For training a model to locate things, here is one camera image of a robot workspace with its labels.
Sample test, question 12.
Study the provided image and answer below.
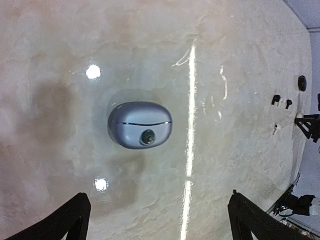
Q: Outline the black earbud right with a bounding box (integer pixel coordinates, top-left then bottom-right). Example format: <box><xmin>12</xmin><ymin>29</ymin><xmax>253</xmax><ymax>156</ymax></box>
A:
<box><xmin>285</xmin><ymin>99</ymin><xmax>293</xmax><ymax>110</ymax></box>

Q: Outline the white earbud upper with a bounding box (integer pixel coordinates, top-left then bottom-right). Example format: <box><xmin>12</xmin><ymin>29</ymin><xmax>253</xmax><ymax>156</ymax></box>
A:
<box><xmin>296</xmin><ymin>113</ymin><xmax>304</xmax><ymax>119</ymax></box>

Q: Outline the blue-grey earbud charging case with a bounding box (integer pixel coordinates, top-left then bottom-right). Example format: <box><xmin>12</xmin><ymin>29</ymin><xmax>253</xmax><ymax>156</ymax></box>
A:
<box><xmin>108</xmin><ymin>101</ymin><xmax>173</xmax><ymax>150</ymax></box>

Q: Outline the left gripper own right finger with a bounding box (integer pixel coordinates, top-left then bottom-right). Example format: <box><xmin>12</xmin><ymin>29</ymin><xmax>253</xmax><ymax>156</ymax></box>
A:
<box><xmin>228</xmin><ymin>190</ymin><xmax>300</xmax><ymax>240</ymax></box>

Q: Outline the white earbud lower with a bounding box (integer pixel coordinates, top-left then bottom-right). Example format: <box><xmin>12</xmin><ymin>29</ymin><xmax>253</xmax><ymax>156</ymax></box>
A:
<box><xmin>273</xmin><ymin>124</ymin><xmax>282</xmax><ymax>135</ymax></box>

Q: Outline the black earbud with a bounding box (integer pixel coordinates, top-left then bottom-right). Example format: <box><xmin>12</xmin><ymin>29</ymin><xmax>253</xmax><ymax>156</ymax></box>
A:
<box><xmin>285</xmin><ymin>99</ymin><xmax>293</xmax><ymax>110</ymax></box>
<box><xmin>271</xmin><ymin>94</ymin><xmax>281</xmax><ymax>106</ymax></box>

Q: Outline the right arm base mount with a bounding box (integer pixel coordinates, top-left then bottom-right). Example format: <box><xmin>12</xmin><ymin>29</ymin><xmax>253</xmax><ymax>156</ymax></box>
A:
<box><xmin>271</xmin><ymin>184</ymin><xmax>320</xmax><ymax>218</ymax></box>

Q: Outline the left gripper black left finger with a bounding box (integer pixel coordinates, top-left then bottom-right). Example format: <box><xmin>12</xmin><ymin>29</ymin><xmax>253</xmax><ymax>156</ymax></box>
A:
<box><xmin>9</xmin><ymin>193</ymin><xmax>91</xmax><ymax>240</ymax></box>

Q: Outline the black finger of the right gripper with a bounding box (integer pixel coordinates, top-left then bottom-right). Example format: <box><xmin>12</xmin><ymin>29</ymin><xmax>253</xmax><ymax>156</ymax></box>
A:
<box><xmin>294</xmin><ymin>114</ymin><xmax>320</xmax><ymax>143</ymax></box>

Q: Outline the black earbud left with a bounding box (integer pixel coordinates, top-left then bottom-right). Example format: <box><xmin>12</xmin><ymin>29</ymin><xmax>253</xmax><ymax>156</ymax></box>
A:
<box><xmin>271</xmin><ymin>94</ymin><xmax>281</xmax><ymax>106</ymax></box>

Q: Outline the black earbud charging case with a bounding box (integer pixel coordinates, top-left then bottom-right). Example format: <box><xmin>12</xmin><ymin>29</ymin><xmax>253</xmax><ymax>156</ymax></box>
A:
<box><xmin>298</xmin><ymin>75</ymin><xmax>308</xmax><ymax>92</ymax></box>

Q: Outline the white earbud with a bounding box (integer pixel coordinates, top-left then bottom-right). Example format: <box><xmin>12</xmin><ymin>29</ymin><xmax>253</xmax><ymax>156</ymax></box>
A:
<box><xmin>296</xmin><ymin>113</ymin><xmax>304</xmax><ymax>119</ymax></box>
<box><xmin>273</xmin><ymin>124</ymin><xmax>282</xmax><ymax>135</ymax></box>

